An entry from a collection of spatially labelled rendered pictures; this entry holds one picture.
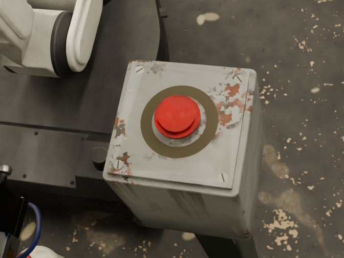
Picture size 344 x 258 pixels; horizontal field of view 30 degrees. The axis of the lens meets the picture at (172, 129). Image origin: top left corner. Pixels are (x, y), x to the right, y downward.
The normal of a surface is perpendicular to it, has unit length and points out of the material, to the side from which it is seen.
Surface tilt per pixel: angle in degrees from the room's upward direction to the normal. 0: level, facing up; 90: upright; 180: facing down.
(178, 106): 0
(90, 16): 90
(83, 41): 90
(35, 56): 90
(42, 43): 90
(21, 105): 0
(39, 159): 0
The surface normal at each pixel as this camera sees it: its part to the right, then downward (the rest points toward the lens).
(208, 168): -0.17, -0.38
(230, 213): -0.18, 0.92
